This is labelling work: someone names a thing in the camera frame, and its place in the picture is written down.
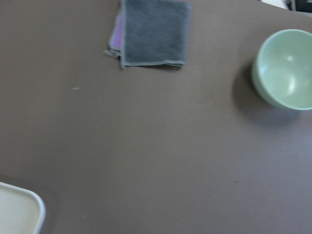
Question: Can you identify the cream plastic tray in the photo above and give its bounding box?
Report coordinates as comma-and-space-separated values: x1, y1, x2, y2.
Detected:
0, 182, 46, 234

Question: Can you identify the pink cloth under grey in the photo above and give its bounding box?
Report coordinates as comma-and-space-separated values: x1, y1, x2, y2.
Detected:
104, 9, 123, 58

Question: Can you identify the mint green bowl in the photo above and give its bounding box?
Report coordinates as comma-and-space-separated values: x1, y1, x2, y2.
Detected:
251, 29, 312, 111

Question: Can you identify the grey folded cloth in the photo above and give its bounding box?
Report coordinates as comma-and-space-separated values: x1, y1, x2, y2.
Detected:
120, 0, 191, 67

